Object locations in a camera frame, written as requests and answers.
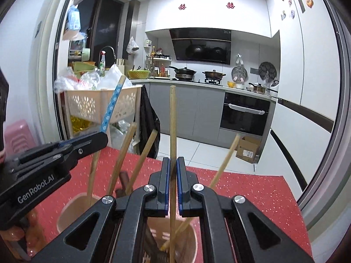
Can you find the black built-in oven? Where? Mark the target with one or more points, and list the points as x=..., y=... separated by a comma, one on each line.
x=244, y=115

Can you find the clear plastic bags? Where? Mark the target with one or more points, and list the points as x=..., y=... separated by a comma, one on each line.
x=93, y=79

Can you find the beige plastic basket rack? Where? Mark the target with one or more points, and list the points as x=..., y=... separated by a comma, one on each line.
x=82, y=101

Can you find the brown pot on stove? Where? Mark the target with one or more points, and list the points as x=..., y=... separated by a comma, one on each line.
x=214, y=74

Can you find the black hanging bag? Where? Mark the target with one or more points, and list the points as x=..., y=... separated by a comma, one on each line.
x=149, y=120

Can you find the white refrigerator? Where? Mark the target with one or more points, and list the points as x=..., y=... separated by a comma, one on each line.
x=301, y=74

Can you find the black range hood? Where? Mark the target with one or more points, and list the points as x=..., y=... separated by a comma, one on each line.
x=203, y=46

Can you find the red paper decal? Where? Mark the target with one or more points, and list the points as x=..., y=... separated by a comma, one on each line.
x=230, y=5
x=182, y=6

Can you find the beige perforated utensil holder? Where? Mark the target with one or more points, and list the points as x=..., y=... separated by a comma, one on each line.
x=74, y=216

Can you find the person's left hand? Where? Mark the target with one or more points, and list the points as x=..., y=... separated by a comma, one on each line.
x=11, y=234

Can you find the pink plastic stool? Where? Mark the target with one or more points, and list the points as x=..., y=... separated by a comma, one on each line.
x=19, y=137

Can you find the gas stove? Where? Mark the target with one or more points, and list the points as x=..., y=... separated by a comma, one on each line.
x=213, y=81

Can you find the spray bottle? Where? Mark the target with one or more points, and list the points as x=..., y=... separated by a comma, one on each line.
x=102, y=65

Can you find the blue patterned bamboo chopstick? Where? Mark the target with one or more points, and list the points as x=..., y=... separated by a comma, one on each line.
x=113, y=101

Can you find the wall socket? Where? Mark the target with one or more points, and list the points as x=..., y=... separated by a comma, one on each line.
x=254, y=71

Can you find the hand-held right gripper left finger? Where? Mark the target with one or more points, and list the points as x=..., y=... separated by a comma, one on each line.
x=166, y=189

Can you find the cardboard box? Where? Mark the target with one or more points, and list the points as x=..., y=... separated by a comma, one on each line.
x=248, y=149

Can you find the small stainless pot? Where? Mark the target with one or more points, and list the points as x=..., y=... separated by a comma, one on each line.
x=257, y=88

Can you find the grey lower cabinets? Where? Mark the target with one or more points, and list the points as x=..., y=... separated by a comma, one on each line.
x=192, y=109

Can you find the thin curved bamboo chopstick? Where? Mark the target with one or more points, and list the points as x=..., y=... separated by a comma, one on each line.
x=172, y=120

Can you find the spice rack with bottles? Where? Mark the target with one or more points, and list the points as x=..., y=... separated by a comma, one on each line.
x=161, y=65

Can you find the white upper cabinets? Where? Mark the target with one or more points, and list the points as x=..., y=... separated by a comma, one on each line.
x=208, y=16

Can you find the hanging white plastic bag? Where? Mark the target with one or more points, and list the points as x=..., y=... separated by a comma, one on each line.
x=132, y=46

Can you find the yellow bowl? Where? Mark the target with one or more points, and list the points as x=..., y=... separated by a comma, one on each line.
x=231, y=84

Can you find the green plastic basin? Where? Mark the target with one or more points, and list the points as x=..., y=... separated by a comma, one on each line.
x=83, y=66

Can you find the kitchen faucet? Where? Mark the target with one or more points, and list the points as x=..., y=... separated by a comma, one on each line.
x=108, y=48

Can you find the white cup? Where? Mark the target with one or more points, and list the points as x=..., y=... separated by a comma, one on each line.
x=240, y=85

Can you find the plain bamboo chopstick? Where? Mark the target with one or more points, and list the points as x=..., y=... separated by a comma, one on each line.
x=226, y=159
x=144, y=159
x=126, y=148

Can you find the yellow green colander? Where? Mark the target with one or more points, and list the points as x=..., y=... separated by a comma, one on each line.
x=139, y=74

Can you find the round metal steamer rack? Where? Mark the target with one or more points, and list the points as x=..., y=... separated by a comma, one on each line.
x=239, y=73

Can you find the yellow oil bottle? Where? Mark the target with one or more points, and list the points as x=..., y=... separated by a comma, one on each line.
x=81, y=123

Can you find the black wok with lid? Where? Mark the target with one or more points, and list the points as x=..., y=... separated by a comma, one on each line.
x=185, y=71

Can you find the hanging blue white bag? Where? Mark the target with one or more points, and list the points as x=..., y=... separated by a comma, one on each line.
x=73, y=19

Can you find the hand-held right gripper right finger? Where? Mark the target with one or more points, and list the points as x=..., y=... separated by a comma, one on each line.
x=180, y=189

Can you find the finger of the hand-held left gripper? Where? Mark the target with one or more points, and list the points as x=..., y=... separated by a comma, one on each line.
x=82, y=152
x=68, y=143

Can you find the black multi-hole pan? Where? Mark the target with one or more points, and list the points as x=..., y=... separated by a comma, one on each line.
x=268, y=70

